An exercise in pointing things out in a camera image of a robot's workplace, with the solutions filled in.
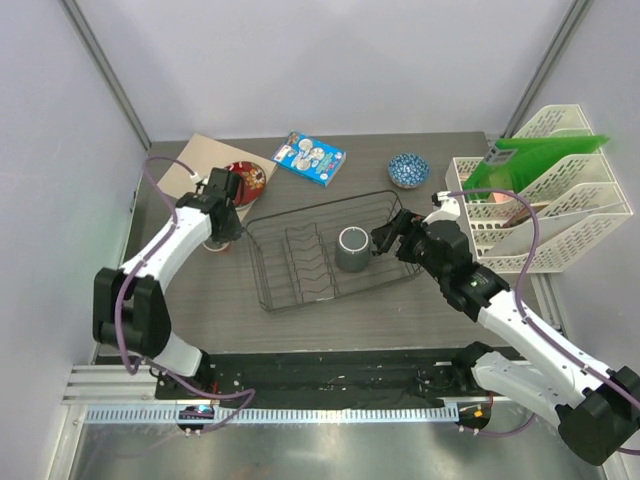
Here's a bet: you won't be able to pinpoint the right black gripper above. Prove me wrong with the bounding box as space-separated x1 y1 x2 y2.
371 209 448 284

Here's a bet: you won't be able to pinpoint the dark red plate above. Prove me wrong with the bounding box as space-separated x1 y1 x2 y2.
226 162 267 209

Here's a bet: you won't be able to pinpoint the pink mug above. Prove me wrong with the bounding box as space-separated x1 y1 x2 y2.
202 241 230 253

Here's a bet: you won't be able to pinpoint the blue red patterned bowl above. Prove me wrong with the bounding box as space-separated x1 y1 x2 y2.
387 153 430 189

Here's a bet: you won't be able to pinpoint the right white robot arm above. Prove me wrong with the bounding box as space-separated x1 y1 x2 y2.
371 209 639 466

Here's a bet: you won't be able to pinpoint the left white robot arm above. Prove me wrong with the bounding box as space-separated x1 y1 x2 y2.
92 168 243 399

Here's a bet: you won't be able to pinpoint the brown items in organizer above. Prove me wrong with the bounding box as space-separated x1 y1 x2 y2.
489 190 531 229

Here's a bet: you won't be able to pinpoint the grey mug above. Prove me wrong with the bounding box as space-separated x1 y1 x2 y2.
335 226 371 273

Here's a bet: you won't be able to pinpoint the blue picture box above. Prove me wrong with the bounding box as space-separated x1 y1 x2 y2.
270 131 347 187

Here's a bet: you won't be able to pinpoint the green plastic folder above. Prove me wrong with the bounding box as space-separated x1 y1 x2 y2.
462 134 610 201

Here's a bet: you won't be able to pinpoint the white file organizer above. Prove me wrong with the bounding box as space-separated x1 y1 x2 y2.
444 103 634 275

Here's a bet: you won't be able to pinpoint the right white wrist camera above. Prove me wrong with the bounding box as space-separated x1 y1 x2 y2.
422 191 460 225

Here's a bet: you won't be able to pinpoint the black wire dish rack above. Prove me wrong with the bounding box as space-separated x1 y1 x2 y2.
245 190 420 312

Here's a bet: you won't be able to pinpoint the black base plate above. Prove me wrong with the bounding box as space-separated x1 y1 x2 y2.
153 349 513 402

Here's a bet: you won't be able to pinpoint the white slotted cable duct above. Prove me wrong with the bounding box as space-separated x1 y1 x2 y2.
85 403 459 425

